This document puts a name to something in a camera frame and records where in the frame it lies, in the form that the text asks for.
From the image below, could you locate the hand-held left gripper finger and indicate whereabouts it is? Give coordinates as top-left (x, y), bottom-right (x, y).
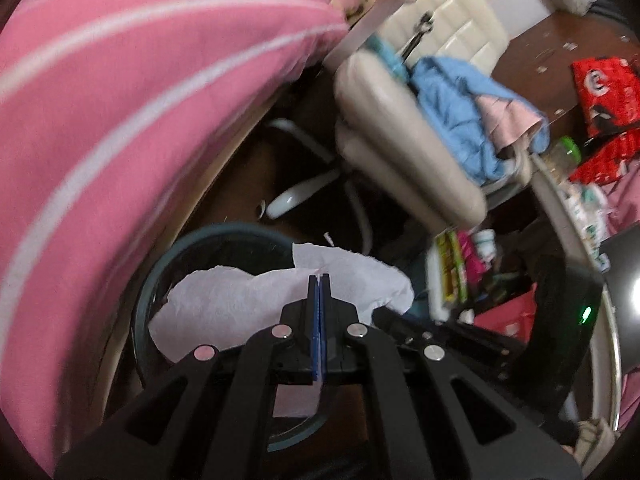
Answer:
top-left (320, 275), bottom-right (583, 480)
top-left (52, 275), bottom-right (321, 480)

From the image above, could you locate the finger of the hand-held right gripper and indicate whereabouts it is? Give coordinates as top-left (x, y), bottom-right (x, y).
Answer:
top-left (372, 305), bottom-right (511, 362)

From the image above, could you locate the white tissue paper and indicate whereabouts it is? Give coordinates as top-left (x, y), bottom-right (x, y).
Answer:
top-left (147, 242), bottom-right (416, 418)

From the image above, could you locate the dark round bin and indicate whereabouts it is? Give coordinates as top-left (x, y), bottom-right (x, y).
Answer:
top-left (131, 224), bottom-right (351, 453)

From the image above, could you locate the red plastic bag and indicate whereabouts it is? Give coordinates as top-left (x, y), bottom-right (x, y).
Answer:
top-left (475, 292), bottom-right (538, 341)

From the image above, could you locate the green and pink box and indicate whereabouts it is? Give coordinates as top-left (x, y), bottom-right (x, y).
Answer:
top-left (425, 230), bottom-right (481, 321)

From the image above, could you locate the white green printed pack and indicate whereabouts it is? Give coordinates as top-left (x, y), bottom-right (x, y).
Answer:
top-left (560, 180), bottom-right (613, 272)

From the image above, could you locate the red printed packet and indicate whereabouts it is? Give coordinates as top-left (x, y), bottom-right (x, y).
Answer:
top-left (569, 130), bottom-right (640, 183)
top-left (571, 55), bottom-right (640, 138)

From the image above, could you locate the green-capped bottle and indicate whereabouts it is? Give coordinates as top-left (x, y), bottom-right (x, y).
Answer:
top-left (547, 135), bottom-right (583, 171)

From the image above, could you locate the pink cloth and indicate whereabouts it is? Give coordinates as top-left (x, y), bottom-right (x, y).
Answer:
top-left (475, 92), bottom-right (546, 151)

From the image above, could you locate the white padded office chair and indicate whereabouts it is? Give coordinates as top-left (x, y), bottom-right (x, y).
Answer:
top-left (265, 0), bottom-right (533, 256)

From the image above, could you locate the light blue cloth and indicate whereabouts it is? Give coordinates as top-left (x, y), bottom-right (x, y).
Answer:
top-left (410, 56), bottom-right (551, 186)

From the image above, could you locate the wooden desk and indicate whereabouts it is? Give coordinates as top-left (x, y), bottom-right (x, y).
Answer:
top-left (492, 7), bottom-right (640, 161)

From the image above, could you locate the teal cloth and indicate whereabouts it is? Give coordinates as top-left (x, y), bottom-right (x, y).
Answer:
top-left (367, 37), bottom-right (406, 73)

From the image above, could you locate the pink striped bed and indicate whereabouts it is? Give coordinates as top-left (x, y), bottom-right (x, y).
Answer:
top-left (0, 0), bottom-right (351, 466)

